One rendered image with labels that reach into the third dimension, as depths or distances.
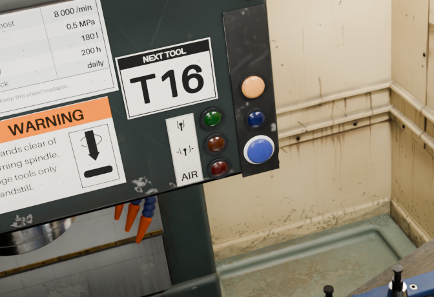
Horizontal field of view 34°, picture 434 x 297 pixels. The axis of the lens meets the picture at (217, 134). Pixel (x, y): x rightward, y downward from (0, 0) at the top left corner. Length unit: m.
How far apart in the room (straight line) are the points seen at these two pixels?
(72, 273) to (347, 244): 0.98
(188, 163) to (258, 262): 1.46
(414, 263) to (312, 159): 0.45
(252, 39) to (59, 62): 0.20
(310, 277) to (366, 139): 0.45
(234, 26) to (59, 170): 0.24
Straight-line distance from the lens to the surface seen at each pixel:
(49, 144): 0.74
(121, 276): 1.68
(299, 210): 2.23
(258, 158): 0.80
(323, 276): 2.20
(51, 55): 0.70
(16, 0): 0.16
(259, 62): 0.75
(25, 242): 0.96
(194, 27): 0.72
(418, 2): 1.91
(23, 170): 0.76
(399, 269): 1.09
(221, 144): 0.77
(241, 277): 2.21
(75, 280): 1.67
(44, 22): 0.69
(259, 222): 2.20
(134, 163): 0.77
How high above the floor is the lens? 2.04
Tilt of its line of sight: 30 degrees down
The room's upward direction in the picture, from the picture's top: 8 degrees counter-clockwise
